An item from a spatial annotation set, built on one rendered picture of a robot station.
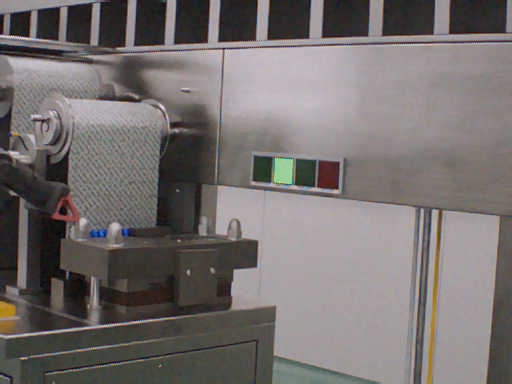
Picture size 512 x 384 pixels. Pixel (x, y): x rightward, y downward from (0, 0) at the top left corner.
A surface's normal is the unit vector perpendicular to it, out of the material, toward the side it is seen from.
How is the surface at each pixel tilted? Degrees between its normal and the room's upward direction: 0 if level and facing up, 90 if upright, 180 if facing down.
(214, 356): 90
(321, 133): 90
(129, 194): 90
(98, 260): 90
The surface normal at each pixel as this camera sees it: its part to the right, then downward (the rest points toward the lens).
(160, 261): 0.72, 0.07
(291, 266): -0.70, 0.00
